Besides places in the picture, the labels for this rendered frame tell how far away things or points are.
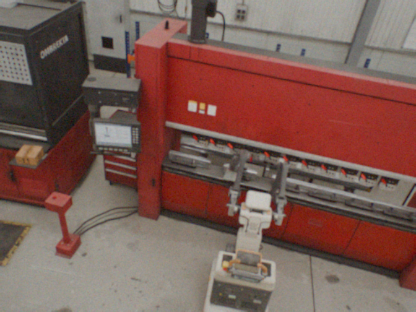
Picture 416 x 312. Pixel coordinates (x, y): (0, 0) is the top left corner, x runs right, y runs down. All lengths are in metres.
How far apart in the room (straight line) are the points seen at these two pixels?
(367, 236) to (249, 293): 1.62
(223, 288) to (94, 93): 2.14
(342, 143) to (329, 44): 4.30
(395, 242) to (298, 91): 2.06
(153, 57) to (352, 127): 1.99
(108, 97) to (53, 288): 2.09
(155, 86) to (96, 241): 2.04
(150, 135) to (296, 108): 1.54
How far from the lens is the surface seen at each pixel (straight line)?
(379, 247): 4.63
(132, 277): 4.26
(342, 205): 4.22
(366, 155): 3.90
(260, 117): 3.69
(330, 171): 3.99
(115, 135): 3.69
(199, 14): 3.50
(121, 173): 4.93
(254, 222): 3.30
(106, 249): 4.51
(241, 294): 3.56
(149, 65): 3.52
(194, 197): 4.39
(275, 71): 3.44
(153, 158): 4.07
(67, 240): 4.45
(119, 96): 3.48
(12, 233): 4.92
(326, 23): 7.73
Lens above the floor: 3.53
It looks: 37 degrees down
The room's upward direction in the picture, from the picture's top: 7 degrees clockwise
